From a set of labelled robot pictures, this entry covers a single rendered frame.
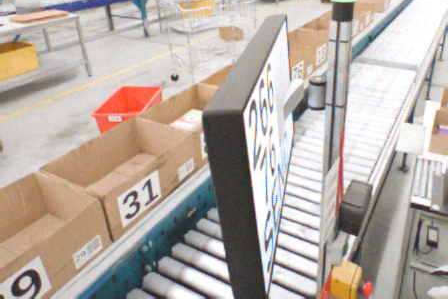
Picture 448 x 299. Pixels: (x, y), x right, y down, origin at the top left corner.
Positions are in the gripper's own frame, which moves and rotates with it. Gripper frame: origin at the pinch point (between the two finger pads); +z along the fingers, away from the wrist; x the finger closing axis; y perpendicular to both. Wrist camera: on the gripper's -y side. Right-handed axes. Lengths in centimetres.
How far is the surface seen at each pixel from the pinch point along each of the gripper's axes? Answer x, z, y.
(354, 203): 3.2, 11.4, -21.4
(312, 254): 13.6, 40.8, 1.5
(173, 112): 41, 96, -57
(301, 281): 1.9, 39.6, 1.1
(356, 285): -1.7, 19.4, -0.5
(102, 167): 2, 99, -54
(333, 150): -1.2, 7.3, -38.6
